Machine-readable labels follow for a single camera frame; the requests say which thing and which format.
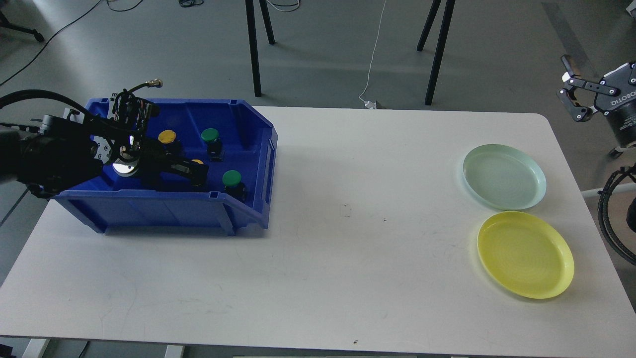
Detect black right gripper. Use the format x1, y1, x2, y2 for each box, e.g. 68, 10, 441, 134
556, 54, 636, 149

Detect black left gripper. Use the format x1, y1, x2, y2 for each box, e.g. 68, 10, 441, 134
112, 138, 209, 190

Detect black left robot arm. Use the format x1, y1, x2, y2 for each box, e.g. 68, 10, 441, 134
1, 79, 209, 199

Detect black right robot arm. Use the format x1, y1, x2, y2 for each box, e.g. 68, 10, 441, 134
557, 54, 636, 265

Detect green push button back right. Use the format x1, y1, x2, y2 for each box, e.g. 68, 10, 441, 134
200, 128, 224, 162

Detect green push button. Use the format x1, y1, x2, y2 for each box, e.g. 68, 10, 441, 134
221, 170, 247, 202
200, 128, 224, 162

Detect green push button front right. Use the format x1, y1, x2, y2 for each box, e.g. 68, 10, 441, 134
221, 170, 247, 202

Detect pale green plate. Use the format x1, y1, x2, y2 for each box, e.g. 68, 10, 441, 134
462, 144, 547, 211

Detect yellow plate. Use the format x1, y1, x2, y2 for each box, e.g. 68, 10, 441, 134
477, 211, 575, 299

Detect blue plastic storage bin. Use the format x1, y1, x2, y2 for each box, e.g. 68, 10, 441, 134
55, 99, 277, 236

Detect black stand legs right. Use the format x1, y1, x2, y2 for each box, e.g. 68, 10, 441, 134
416, 0, 456, 106

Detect black stand legs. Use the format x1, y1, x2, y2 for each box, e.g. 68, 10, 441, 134
245, 0, 277, 97
416, 0, 456, 106

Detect black stand legs left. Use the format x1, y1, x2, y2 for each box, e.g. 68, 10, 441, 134
245, 0, 277, 97

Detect white floor cable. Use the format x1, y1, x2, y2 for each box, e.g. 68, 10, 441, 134
359, 0, 388, 108

